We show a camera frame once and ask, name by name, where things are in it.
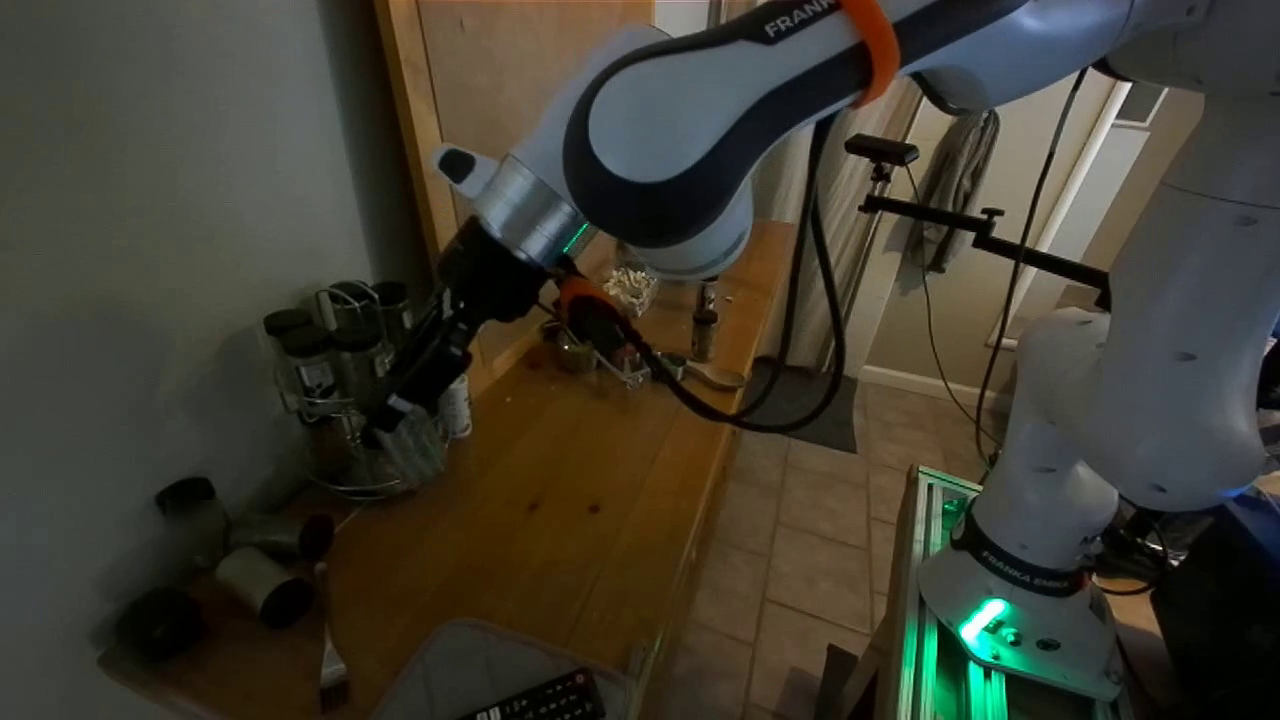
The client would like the white small shaker bottle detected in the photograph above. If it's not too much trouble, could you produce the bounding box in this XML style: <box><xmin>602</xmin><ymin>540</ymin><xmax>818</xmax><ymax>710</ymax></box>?
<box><xmin>441</xmin><ymin>376</ymin><xmax>471</xmax><ymax>442</ymax></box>

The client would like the dark herb spice bottle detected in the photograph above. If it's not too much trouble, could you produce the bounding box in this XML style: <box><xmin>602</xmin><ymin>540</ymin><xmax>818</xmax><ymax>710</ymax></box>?
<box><xmin>227</xmin><ymin>518</ymin><xmax>338</xmax><ymax>566</ymax></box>

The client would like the white spice bottle black cap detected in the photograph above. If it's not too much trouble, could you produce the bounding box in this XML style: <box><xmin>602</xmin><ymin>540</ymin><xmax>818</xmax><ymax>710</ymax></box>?
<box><xmin>215</xmin><ymin>547</ymin><xmax>315</xmax><ymax>629</ymax></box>

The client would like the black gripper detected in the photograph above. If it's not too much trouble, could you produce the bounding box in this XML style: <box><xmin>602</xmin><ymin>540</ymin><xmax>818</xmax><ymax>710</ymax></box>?
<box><xmin>364</xmin><ymin>220</ymin><xmax>549</xmax><ymax>434</ymax></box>

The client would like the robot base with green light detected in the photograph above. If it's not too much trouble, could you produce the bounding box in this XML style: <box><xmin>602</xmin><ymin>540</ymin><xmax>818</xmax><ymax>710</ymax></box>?
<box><xmin>894</xmin><ymin>465</ymin><xmax>1126</xmax><ymax>720</ymax></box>

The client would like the large wooden board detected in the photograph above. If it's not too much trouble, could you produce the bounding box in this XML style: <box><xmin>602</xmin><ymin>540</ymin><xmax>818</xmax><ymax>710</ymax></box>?
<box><xmin>374</xmin><ymin>0</ymin><xmax>716</xmax><ymax>251</ymax></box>

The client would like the black remote control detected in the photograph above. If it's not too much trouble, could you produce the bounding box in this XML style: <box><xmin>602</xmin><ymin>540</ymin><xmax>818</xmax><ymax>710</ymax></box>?
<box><xmin>460</xmin><ymin>671</ymin><xmax>604</xmax><ymax>720</ymax></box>

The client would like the brown spice bottle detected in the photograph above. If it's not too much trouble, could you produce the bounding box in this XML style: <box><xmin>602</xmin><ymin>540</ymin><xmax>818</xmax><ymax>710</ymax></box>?
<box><xmin>156</xmin><ymin>477</ymin><xmax>227</xmax><ymax>570</ymax></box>

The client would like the black round lid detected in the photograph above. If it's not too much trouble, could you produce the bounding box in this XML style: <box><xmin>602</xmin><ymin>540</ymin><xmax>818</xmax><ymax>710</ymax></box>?
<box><xmin>117</xmin><ymin>588</ymin><xmax>204</xmax><ymax>665</ymax></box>

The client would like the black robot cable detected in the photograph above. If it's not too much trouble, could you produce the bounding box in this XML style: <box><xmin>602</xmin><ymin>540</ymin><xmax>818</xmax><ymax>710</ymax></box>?
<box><xmin>583</xmin><ymin>113</ymin><xmax>855</xmax><ymax>438</ymax></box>

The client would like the wooden dresser with drawers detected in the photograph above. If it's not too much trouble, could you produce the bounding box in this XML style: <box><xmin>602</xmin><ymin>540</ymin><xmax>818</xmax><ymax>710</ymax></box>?
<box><xmin>95</xmin><ymin>215</ymin><xmax>804</xmax><ymax>720</ymax></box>

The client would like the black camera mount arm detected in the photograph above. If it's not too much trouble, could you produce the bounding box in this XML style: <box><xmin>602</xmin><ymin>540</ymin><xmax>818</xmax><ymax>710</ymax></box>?
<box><xmin>845</xmin><ymin>134</ymin><xmax>1114</xmax><ymax>314</ymax></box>

